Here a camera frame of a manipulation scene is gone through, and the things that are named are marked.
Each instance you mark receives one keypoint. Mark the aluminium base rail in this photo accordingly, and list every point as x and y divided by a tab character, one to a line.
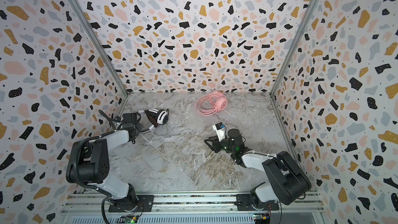
191	207

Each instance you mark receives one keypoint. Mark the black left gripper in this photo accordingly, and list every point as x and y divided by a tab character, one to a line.
136	125

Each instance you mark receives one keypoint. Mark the right aluminium corner post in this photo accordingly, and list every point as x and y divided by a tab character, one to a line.
300	32

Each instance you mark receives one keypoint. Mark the aluminium corner post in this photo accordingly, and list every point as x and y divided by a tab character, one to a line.
85	24
300	32

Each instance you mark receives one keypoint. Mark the circuit board right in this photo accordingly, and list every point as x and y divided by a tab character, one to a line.
262	218

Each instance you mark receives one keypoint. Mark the green circuit board left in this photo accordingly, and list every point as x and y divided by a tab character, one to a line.
130	219

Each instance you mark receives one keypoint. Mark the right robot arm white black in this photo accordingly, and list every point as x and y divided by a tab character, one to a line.
286	180

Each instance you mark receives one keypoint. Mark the pink headphones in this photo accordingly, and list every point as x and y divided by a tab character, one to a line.
211	103

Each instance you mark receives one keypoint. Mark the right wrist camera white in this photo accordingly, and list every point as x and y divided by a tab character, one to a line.
220	130

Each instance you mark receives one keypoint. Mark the white black headphones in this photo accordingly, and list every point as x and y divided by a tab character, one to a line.
156	118

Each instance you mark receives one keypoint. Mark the left aluminium corner post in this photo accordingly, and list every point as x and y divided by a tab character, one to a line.
85	24

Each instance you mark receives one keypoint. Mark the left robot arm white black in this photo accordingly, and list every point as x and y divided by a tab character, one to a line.
89	165

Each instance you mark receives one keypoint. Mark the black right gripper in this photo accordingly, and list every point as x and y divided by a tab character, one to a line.
219	143

